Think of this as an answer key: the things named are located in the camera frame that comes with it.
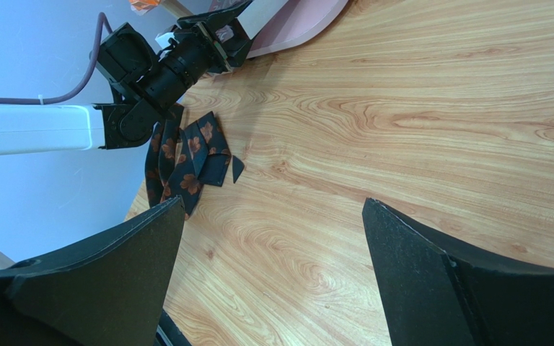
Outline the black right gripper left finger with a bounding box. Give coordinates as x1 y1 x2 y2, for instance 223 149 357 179
0 198 185 345

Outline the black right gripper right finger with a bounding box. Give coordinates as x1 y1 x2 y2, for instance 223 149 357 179
362 198 554 345

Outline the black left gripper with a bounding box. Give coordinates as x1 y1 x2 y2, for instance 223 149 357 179
176 1 253 74

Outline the red toothpaste box front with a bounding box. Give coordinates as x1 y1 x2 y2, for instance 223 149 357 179
215 0 288 43

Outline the orange toothpaste box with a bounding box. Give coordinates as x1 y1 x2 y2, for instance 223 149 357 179
129 0 162 16

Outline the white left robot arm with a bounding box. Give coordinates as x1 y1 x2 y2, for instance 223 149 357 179
0 1 254 155

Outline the pink three-tier shelf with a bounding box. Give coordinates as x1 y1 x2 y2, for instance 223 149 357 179
162 0 350 59

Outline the small black triangle piece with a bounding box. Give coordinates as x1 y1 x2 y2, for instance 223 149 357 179
232 156 245 183

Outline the black orange strap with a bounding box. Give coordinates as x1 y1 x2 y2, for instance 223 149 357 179
144 102 234 221

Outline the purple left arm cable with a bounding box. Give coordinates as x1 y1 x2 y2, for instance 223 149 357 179
0 12 115 105

